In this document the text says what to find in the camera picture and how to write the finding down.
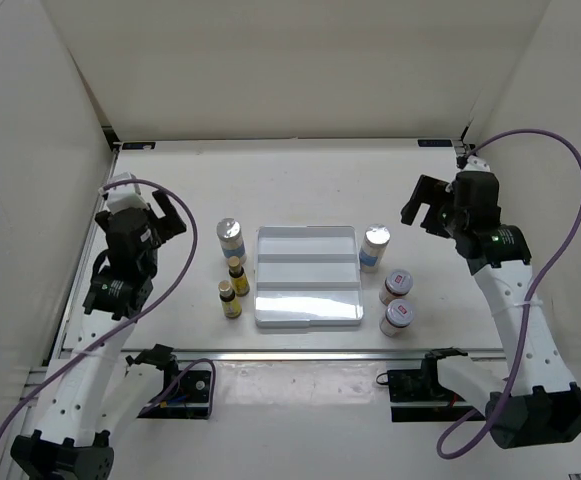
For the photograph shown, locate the blue label shaker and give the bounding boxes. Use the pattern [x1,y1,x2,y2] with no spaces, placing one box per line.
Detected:
[359,224,391,273]
[216,217,247,264]

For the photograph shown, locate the red cap jar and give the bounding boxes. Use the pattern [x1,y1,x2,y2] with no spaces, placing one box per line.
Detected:
[379,299,415,337]
[379,269,414,305]

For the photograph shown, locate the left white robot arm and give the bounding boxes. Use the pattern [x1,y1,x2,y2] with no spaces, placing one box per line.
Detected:
[10,187,196,479]

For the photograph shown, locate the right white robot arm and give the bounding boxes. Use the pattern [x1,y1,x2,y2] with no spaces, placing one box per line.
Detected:
[401,171,581,449]

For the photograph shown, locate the upper yellow small bottle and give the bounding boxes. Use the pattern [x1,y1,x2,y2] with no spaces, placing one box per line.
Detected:
[228,256,250,296]

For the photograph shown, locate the yellow small bottle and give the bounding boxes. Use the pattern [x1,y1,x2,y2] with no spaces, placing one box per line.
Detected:
[218,280,242,319]
[228,256,250,296]

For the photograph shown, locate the lower yellow small bottle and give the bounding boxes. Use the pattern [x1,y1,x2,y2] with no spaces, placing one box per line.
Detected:
[218,280,242,319]

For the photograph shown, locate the white divided tray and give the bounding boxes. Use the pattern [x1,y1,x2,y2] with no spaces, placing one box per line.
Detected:
[253,225,364,330]

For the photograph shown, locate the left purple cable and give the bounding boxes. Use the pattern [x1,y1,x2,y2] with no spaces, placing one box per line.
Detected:
[0,179,216,476]

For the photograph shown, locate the purple cable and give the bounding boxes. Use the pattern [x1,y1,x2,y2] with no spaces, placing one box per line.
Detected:
[437,128,581,460]
[0,179,216,476]

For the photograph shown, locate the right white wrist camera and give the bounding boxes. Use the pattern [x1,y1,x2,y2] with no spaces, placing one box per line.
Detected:
[457,155,491,173]

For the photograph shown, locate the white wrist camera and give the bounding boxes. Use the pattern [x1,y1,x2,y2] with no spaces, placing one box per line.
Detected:
[99,183,149,214]
[457,155,491,173]

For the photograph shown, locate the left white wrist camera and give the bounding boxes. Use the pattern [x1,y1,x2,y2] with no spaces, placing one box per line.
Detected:
[99,183,149,214]

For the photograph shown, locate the aluminium front rail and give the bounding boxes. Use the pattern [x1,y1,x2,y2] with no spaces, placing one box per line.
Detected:
[24,347,526,386]

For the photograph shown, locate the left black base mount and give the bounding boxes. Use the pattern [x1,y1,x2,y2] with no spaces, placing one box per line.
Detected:
[138,357,217,420]

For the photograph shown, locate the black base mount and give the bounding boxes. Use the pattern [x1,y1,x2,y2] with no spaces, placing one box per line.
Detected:
[375,369,471,423]
[138,357,217,420]

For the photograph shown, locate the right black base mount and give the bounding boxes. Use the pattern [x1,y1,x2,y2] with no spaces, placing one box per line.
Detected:
[375,369,471,423]

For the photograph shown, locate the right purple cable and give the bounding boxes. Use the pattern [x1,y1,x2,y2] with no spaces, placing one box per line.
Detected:
[437,128,581,460]

